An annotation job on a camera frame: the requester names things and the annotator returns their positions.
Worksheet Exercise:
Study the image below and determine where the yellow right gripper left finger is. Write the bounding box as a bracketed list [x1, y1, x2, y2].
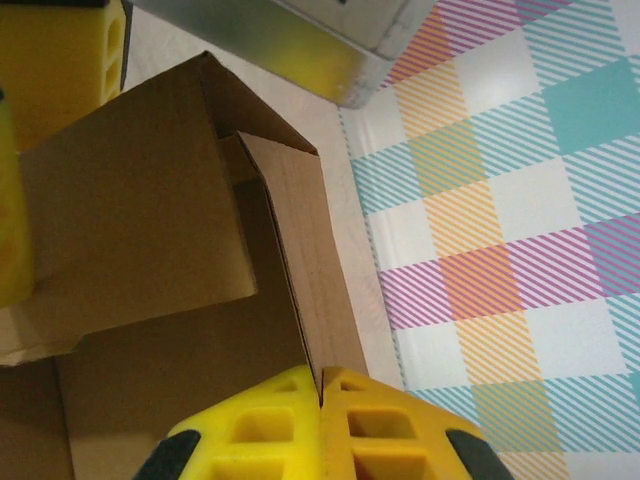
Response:
[134, 364, 322, 480]

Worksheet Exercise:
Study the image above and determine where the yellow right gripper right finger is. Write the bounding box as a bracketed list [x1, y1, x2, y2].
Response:
[319, 366, 516, 480]

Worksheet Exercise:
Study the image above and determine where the brown cardboard box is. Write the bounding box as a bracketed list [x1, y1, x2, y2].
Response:
[0, 49, 372, 480]

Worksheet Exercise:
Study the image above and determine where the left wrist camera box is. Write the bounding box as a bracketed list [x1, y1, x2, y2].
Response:
[122, 0, 416, 111]

